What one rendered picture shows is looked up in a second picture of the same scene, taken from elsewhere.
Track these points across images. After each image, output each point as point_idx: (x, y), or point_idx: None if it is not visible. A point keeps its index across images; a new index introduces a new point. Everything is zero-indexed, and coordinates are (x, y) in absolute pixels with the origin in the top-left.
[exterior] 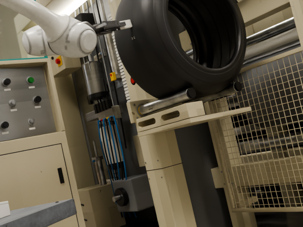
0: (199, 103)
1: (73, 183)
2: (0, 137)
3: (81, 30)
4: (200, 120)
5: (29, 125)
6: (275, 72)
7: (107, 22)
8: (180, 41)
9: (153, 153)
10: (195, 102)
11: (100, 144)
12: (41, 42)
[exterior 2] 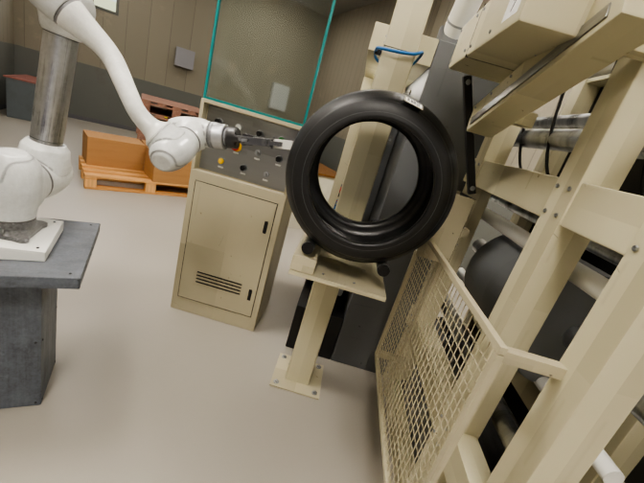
0: (310, 262)
1: (273, 238)
2: (237, 174)
3: (153, 149)
4: (302, 277)
5: (264, 176)
6: (499, 279)
7: (249, 138)
8: None
9: None
10: (307, 259)
11: None
12: None
